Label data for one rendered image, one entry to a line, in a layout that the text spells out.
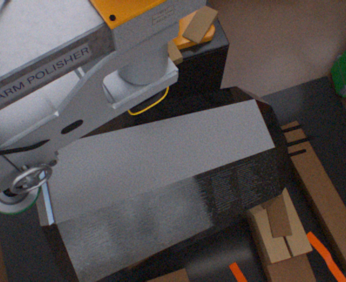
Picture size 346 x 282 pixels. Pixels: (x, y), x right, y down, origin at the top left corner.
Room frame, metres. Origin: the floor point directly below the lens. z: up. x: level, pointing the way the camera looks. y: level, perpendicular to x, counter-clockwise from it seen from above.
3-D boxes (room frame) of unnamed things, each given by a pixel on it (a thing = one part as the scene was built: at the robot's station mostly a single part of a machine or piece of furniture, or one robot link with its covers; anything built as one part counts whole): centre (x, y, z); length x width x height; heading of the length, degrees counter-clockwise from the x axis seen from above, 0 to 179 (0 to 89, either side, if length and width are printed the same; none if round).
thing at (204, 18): (1.38, -0.14, 0.80); 0.20 x 0.10 x 0.05; 149
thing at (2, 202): (0.47, 0.66, 0.92); 0.21 x 0.21 x 0.01
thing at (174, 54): (1.23, 0.04, 0.81); 0.20 x 0.10 x 0.05; 27
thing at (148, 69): (0.84, 0.12, 1.39); 0.19 x 0.19 x 0.20
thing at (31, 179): (0.44, 0.50, 1.24); 0.15 x 0.10 x 0.15; 123
